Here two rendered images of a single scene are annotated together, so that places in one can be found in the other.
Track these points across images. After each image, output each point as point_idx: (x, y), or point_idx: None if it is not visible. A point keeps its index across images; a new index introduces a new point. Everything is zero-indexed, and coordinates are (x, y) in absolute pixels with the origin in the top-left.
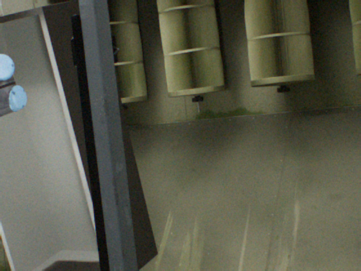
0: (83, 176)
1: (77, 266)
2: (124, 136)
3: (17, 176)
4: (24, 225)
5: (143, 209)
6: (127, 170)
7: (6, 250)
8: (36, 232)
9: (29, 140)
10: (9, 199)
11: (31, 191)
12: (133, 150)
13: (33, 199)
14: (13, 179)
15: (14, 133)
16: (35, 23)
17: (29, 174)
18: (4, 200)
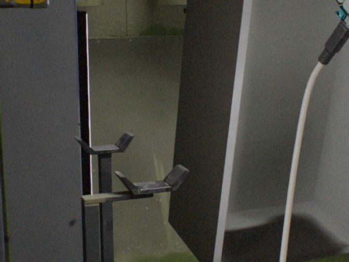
0: None
1: (250, 235)
2: (346, 55)
3: (199, 113)
4: (198, 190)
5: (327, 147)
6: (344, 99)
7: (220, 229)
8: (188, 199)
9: (184, 56)
10: (208, 150)
11: (188, 136)
12: (336, 73)
13: (186, 148)
14: (203, 118)
15: (197, 43)
16: None
17: (187, 109)
18: (213, 153)
